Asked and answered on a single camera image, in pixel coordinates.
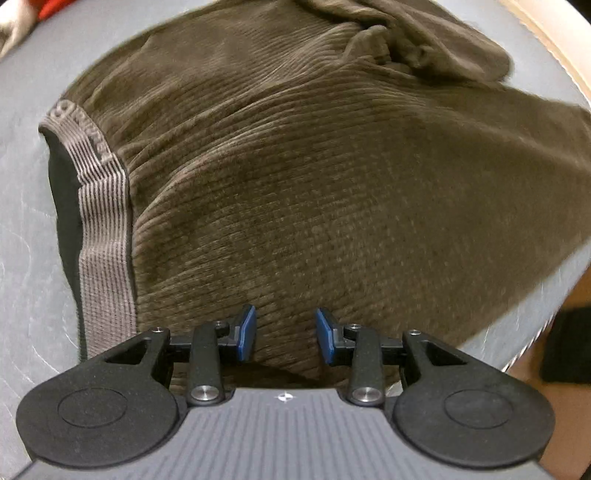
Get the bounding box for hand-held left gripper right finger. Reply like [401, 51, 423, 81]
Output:
[315, 307, 467, 408]

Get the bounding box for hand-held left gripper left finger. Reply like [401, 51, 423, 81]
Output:
[99, 304, 257, 408]

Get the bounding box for brown corduroy pants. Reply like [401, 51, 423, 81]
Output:
[39, 0, 591, 386]

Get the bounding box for grey quilted mattress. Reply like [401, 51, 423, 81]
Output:
[0, 0, 591, 416]

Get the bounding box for person's black garment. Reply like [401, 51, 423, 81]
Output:
[540, 305, 591, 384]

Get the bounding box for red folded blanket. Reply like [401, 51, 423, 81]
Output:
[37, 0, 100, 21]

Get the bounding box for white cloth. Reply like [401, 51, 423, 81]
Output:
[0, 0, 44, 58]

